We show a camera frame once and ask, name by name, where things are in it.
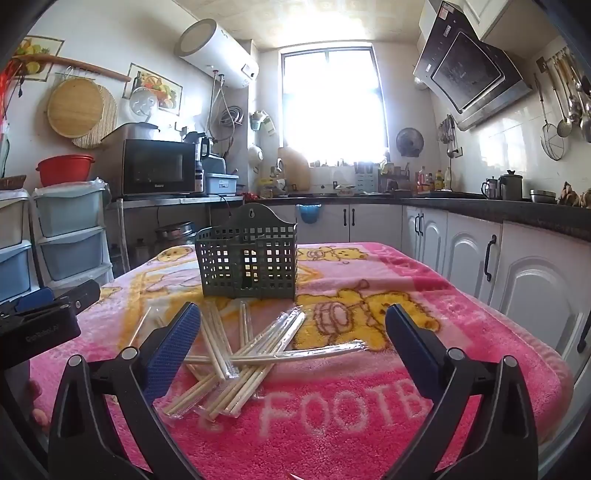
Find metal pot with lid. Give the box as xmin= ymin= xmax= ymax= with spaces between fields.
xmin=102 ymin=122 xmax=160 ymax=144

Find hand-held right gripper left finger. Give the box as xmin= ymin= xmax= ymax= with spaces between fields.
xmin=47 ymin=302 xmax=204 ymax=480

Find long wooden rolling pin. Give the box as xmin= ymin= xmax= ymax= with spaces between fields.
xmin=14 ymin=54 xmax=133 ymax=83

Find set of chopsticks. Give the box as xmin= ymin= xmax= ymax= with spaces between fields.
xmin=124 ymin=299 xmax=366 ymax=422

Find dark metal kettle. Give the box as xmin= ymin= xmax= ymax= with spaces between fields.
xmin=499 ymin=170 xmax=524 ymax=202

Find green plastic utensil basket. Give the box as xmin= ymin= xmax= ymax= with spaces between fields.
xmin=195 ymin=203 xmax=298 ymax=301

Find black blender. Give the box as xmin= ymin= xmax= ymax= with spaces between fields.
xmin=184 ymin=131 xmax=214 ymax=193

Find black microwave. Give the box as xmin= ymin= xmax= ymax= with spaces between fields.
xmin=121 ymin=138 xmax=204 ymax=197

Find row of hanging ladles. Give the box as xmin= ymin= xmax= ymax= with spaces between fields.
xmin=551 ymin=45 xmax=591 ymax=145

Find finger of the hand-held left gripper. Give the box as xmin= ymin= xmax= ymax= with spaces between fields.
xmin=54 ymin=279 xmax=102 ymax=318
xmin=14 ymin=287 xmax=55 ymax=317

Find stacked metal pots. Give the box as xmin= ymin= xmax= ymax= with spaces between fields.
xmin=154 ymin=221 xmax=197 ymax=246

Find round wooden board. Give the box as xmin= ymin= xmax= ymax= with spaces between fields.
xmin=47 ymin=78 xmax=103 ymax=138

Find pink printed blanket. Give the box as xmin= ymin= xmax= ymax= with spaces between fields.
xmin=28 ymin=241 xmax=575 ymax=480

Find round bamboo mat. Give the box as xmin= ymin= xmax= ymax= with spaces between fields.
xmin=71 ymin=85 xmax=119 ymax=149

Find metal shelf table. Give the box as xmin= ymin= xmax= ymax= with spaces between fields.
xmin=105 ymin=194 xmax=245 ymax=278

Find grey plastic box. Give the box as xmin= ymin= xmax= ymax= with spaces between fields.
xmin=203 ymin=172 xmax=240 ymax=195

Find hanging metal strainer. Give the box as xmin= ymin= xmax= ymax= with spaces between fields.
xmin=534 ymin=73 xmax=566 ymax=162

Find person's left hand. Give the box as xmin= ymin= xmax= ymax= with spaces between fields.
xmin=28 ymin=380 xmax=49 ymax=426

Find white lower cabinets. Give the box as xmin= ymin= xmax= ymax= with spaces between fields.
xmin=295 ymin=202 xmax=591 ymax=386

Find blue hanging bin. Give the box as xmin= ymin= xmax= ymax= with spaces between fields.
xmin=297 ymin=203 xmax=323 ymax=226

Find black kitchen counter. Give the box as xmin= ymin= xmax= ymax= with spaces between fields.
xmin=244 ymin=191 xmax=591 ymax=232

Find black range hood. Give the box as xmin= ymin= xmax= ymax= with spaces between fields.
xmin=412 ymin=0 xmax=534 ymax=132

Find dark wall fan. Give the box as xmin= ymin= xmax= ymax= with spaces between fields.
xmin=396 ymin=127 xmax=425 ymax=156

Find kitchen window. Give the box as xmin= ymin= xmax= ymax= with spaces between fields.
xmin=279 ymin=44 xmax=389 ymax=163

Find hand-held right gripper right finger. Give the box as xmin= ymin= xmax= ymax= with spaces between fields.
xmin=385 ymin=303 xmax=539 ymax=480

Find red plastic basin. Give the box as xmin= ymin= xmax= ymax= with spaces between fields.
xmin=36 ymin=154 xmax=96 ymax=188

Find teal knife block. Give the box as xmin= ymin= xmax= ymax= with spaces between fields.
xmin=353 ymin=161 xmax=380 ymax=194

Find beige plastic container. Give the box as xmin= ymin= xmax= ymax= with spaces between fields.
xmin=277 ymin=146 xmax=311 ymax=191

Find wall utensil holder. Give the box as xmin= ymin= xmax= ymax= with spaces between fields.
xmin=249 ymin=110 xmax=278 ymax=136

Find white upper cabinet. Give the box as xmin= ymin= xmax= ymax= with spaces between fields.
xmin=462 ymin=0 xmax=550 ymax=47

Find white water heater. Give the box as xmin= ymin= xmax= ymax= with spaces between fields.
xmin=177 ymin=18 xmax=260 ymax=89

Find hanging small utensils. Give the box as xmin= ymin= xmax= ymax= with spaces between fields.
xmin=436 ymin=114 xmax=459 ymax=158

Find row of oil bottles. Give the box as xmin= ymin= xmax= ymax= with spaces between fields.
xmin=415 ymin=165 xmax=454 ymax=193

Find fruit wall poster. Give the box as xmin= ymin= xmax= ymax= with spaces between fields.
xmin=122 ymin=63 xmax=182 ymax=116
xmin=10 ymin=36 xmax=65 ymax=84

